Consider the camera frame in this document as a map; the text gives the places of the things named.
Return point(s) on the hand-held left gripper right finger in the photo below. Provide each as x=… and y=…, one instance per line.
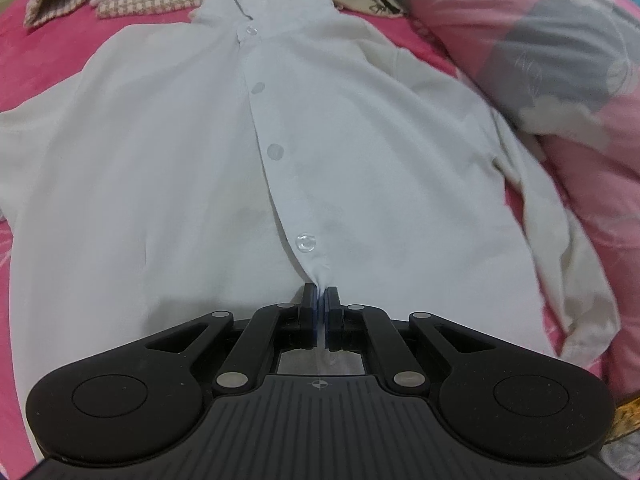
x=330, y=310

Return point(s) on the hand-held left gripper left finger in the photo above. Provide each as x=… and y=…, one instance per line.
x=312, y=310

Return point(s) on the pink grey quilt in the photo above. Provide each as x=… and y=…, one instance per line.
x=540, y=45

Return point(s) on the white t-shirt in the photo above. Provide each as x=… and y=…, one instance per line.
x=175, y=160

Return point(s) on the pink floral blanket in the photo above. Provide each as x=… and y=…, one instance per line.
x=50, y=50

